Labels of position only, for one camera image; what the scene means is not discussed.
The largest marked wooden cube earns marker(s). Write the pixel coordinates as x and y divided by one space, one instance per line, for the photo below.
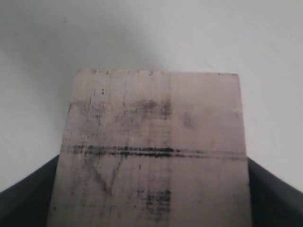
152 149

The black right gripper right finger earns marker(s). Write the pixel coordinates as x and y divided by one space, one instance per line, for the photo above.
274 203

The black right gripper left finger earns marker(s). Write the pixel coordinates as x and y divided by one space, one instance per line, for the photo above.
26 203

